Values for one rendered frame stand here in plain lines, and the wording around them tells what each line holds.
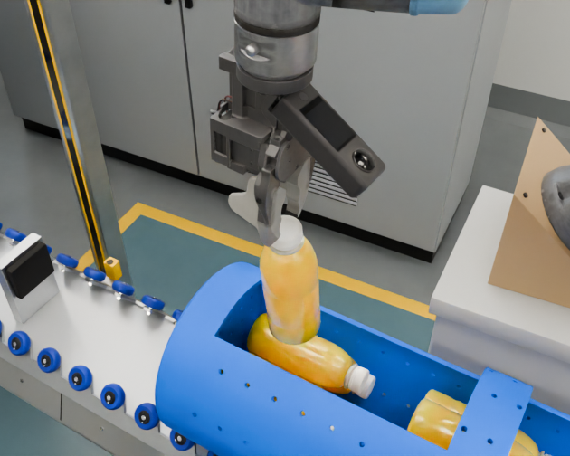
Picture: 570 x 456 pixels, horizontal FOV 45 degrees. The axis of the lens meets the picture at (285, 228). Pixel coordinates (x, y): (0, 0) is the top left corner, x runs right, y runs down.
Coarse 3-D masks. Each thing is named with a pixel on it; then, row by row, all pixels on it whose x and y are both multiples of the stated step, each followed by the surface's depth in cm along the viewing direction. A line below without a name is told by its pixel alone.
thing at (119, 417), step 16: (0, 336) 130; (0, 352) 130; (32, 352) 127; (32, 368) 126; (48, 384) 125; (64, 384) 123; (80, 400) 122; (96, 400) 121; (112, 416) 119; (128, 416) 118; (128, 432) 118; (144, 432) 116; (160, 432) 116; (160, 448) 115; (192, 448) 113
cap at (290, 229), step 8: (288, 216) 76; (280, 224) 76; (288, 224) 76; (296, 224) 76; (280, 232) 75; (288, 232) 75; (296, 232) 75; (280, 240) 74; (288, 240) 74; (296, 240) 75; (280, 248) 75; (288, 248) 75
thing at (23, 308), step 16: (32, 240) 129; (16, 256) 126; (32, 256) 127; (48, 256) 131; (0, 272) 124; (16, 272) 125; (32, 272) 128; (48, 272) 132; (16, 288) 126; (32, 288) 130; (48, 288) 136; (16, 304) 130; (32, 304) 134
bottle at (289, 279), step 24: (264, 264) 78; (288, 264) 76; (312, 264) 78; (264, 288) 81; (288, 288) 78; (312, 288) 80; (288, 312) 82; (312, 312) 84; (288, 336) 86; (312, 336) 87
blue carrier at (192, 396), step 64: (192, 320) 96; (192, 384) 95; (256, 384) 91; (384, 384) 112; (448, 384) 106; (512, 384) 90; (256, 448) 92; (320, 448) 87; (384, 448) 84; (448, 448) 82
